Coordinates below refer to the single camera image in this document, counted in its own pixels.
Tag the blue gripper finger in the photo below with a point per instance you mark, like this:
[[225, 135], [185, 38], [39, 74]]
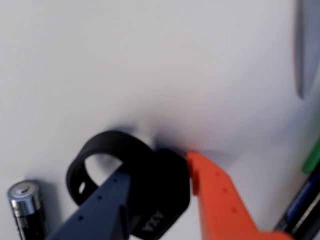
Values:
[[100, 212]]

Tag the black marker with green cap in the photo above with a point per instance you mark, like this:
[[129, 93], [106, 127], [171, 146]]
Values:
[[312, 160]]

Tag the black cylindrical battery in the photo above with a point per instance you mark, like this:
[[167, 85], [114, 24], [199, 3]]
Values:
[[25, 205]]

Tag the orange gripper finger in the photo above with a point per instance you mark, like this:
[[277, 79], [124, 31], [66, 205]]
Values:
[[220, 205]]

